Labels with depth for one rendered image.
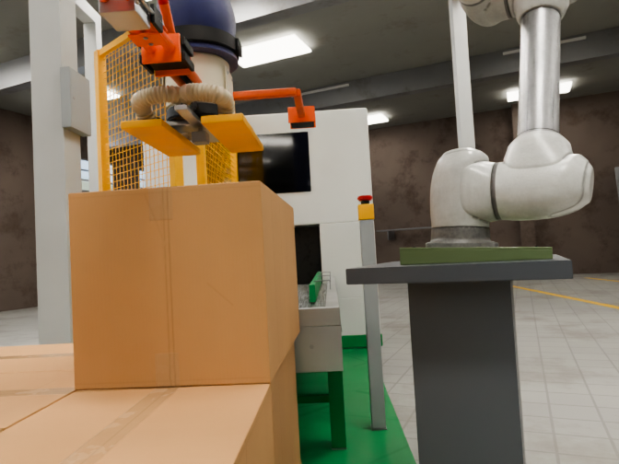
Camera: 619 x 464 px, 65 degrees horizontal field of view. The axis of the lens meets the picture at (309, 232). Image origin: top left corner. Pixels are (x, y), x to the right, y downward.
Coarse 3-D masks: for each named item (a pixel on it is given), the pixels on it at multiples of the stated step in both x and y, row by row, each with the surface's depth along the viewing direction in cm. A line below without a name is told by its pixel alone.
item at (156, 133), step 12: (144, 120) 112; (156, 120) 112; (132, 132) 116; (144, 132) 116; (156, 132) 117; (168, 132) 118; (156, 144) 129; (168, 144) 130; (180, 144) 130; (192, 144) 137; (168, 156) 145; (180, 156) 146
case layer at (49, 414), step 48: (0, 384) 106; (48, 384) 104; (240, 384) 96; (288, 384) 130; (0, 432) 76; (48, 432) 74; (96, 432) 72; (144, 432) 71; (192, 432) 70; (240, 432) 69; (288, 432) 123
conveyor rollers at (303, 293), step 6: (300, 288) 338; (306, 288) 337; (324, 288) 327; (300, 294) 292; (306, 294) 292; (318, 294) 291; (324, 294) 283; (300, 300) 255; (306, 300) 255; (318, 300) 247; (324, 300) 246; (300, 306) 228; (306, 306) 228; (312, 306) 228; (318, 306) 228; (324, 306) 220
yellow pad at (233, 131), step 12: (204, 120) 112; (216, 120) 112; (228, 120) 112; (240, 120) 112; (216, 132) 120; (228, 132) 121; (240, 132) 121; (252, 132) 125; (228, 144) 134; (240, 144) 134; (252, 144) 135
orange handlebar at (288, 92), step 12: (108, 0) 79; (132, 36) 91; (144, 36) 92; (156, 36) 92; (168, 36) 96; (144, 48) 98; (168, 48) 98; (192, 72) 113; (180, 84) 119; (240, 96) 132; (252, 96) 132; (264, 96) 132; (276, 96) 132; (288, 96) 132; (300, 96) 134; (300, 108) 144
